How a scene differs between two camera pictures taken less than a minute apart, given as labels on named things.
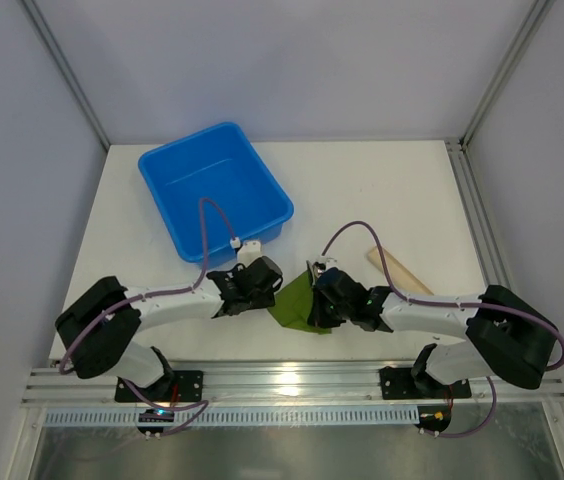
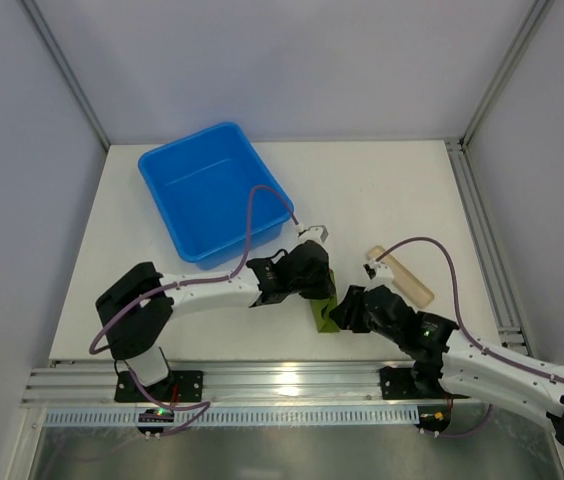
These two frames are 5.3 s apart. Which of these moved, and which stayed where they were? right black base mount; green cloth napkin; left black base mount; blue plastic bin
Moved: green cloth napkin
Stayed: right black base mount; blue plastic bin; left black base mount
